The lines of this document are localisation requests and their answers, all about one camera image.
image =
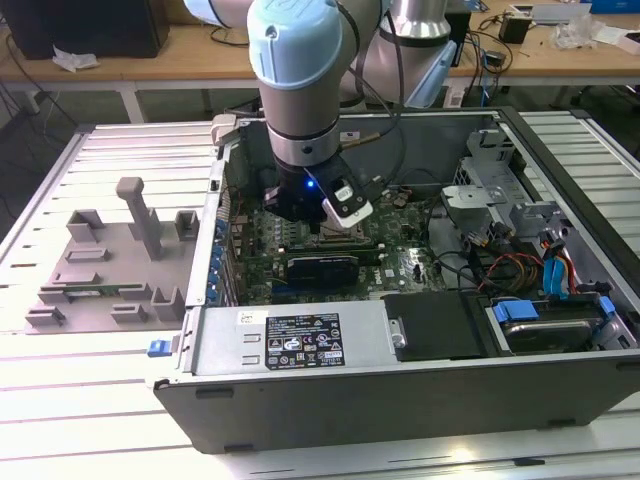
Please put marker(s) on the large black monitor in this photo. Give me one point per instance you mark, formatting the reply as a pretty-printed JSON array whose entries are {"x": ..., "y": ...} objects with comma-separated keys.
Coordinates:
[{"x": 90, "y": 25}]

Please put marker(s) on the black RAM slot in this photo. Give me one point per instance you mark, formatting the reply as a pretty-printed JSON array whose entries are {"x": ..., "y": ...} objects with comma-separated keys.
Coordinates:
[{"x": 350, "y": 248}]

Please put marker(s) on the wooden desk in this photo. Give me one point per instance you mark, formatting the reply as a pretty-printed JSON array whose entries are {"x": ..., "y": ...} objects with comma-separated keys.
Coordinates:
[{"x": 165, "y": 67}]

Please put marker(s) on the hard disk in blue carrier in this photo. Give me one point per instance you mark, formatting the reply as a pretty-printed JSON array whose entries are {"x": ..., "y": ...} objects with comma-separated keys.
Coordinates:
[{"x": 545, "y": 332}]

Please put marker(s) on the small blue clip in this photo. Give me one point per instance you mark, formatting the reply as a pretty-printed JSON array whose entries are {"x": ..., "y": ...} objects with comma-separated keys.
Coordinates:
[{"x": 159, "y": 348}]

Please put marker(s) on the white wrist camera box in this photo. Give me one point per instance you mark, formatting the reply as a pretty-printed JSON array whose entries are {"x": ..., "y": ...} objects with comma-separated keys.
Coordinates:
[{"x": 352, "y": 212}]

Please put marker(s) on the crumpled white paper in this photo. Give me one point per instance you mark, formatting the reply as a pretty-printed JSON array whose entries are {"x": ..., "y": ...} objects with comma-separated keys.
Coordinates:
[{"x": 75, "y": 59}]

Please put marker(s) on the crumpled clear plastic bag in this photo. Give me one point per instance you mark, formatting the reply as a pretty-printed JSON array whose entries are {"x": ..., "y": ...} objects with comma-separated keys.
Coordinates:
[{"x": 575, "y": 32}]

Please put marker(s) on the small black box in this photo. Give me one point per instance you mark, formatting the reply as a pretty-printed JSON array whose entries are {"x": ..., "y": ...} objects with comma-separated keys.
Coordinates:
[{"x": 514, "y": 29}]

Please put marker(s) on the black graphics card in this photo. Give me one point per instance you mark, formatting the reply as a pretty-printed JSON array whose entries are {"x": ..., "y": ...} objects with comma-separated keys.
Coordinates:
[{"x": 322, "y": 270}]

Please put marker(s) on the CPU socket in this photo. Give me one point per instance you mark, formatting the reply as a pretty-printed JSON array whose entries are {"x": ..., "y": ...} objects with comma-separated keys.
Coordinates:
[{"x": 350, "y": 241}]

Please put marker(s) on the flat white box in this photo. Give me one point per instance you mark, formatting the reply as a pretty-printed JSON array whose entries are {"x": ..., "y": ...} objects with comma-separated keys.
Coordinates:
[{"x": 620, "y": 39}]

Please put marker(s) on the green motherboard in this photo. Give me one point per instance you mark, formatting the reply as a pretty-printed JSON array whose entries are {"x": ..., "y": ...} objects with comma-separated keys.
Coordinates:
[{"x": 405, "y": 280}]

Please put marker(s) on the beige case latch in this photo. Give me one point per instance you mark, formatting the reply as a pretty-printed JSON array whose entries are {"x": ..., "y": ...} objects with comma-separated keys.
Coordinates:
[{"x": 223, "y": 129}]

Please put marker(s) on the silver power supply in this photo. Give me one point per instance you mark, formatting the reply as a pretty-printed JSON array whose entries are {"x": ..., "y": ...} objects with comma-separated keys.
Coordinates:
[{"x": 225, "y": 345}]

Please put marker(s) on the grey parts rack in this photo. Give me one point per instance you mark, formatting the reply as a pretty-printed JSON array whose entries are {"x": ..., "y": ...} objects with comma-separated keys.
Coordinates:
[{"x": 120, "y": 270}]

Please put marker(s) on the green RAM stick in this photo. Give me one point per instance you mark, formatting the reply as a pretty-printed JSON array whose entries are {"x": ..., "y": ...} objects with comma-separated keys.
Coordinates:
[{"x": 100, "y": 288}]

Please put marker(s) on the silver metal drive cage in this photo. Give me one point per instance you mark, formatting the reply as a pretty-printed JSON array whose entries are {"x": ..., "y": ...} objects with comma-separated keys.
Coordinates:
[{"x": 475, "y": 197}]

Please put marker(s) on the black open PC case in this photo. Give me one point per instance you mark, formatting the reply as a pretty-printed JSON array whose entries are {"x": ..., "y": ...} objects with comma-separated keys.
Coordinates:
[{"x": 400, "y": 410}]

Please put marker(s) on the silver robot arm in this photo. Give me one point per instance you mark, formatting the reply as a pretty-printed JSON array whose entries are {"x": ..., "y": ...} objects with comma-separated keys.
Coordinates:
[{"x": 300, "y": 60}]

